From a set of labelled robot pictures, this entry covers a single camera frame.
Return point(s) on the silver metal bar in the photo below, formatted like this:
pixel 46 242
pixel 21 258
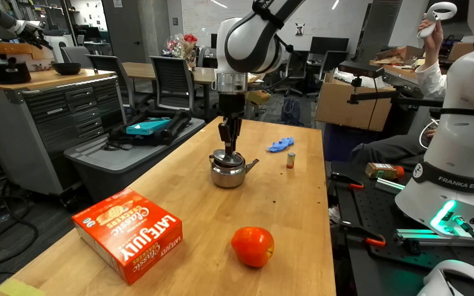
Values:
pixel 389 186

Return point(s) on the grey door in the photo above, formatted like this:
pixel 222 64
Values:
pixel 121 28

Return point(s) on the small orange-capped bottle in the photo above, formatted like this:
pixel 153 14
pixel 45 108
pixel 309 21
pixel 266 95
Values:
pixel 290 161

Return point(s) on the steel teapot lid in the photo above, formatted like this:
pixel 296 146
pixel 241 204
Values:
pixel 225 158

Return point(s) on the grey storage tote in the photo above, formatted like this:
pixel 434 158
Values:
pixel 117 164

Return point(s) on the steel teapot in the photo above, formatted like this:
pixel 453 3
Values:
pixel 228 176

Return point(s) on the blue glove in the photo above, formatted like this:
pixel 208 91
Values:
pixel 281 144

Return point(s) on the grey office chair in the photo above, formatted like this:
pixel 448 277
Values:
pixel 173 82
pixel 109 68
pixel 74 54

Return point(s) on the camera on mount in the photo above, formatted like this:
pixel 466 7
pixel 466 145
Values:
pixel 360 69

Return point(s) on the monitor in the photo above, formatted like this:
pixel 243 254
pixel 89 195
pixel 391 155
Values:
pixel 329 44

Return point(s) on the orange-red toy apple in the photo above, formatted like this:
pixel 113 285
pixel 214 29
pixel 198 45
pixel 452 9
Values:
pixel 252 246

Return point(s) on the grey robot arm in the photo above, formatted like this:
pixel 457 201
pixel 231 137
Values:
pixel 2 18

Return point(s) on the black folded stand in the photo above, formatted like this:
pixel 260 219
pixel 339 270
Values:
pixel 177 123

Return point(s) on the aluminium rail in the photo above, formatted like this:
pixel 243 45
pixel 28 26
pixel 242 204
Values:
pixel 418 236

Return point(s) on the wooden meeting table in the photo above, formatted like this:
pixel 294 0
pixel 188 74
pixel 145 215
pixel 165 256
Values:
pixel 204 75

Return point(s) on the orange cracker box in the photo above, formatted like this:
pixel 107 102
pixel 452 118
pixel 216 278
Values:
pixel 130 234

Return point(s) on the large cardboard box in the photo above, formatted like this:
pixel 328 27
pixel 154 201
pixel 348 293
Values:
pixel 340 107

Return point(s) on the black bowl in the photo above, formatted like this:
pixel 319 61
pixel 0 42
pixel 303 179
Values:
pixel 66 68

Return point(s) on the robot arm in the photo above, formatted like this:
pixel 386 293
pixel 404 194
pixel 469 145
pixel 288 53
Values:
pixel 463 135

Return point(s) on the dark backpack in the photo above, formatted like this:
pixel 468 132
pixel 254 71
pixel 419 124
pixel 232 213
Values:
pixel 291 112

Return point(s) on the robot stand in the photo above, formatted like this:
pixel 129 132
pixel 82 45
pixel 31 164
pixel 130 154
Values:
pixel 368 209

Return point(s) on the teal box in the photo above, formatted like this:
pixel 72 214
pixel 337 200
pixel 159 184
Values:
pixel 148 126

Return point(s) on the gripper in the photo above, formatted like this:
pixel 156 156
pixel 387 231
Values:
pixel 231 103

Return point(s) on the small wall picture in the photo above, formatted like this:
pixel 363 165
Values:
pixel 299 29

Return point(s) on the black pot with lid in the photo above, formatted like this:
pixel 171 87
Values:
pixel 8 72

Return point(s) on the flower bouquet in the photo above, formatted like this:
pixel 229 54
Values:
pixel 185 47

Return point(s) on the yellow tape strip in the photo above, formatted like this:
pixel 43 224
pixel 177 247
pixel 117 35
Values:
pixel 19 288

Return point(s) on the person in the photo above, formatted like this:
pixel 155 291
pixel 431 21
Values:
pixel 432 80

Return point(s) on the spice bottle with orange cap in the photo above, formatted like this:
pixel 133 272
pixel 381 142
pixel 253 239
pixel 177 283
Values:
pixel 381 170

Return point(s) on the grey tool cabinet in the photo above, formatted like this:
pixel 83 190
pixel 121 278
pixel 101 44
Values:
pixel 35 131

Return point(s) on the row of black office chairs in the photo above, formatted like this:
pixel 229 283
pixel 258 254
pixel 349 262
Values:
pixel 298 70

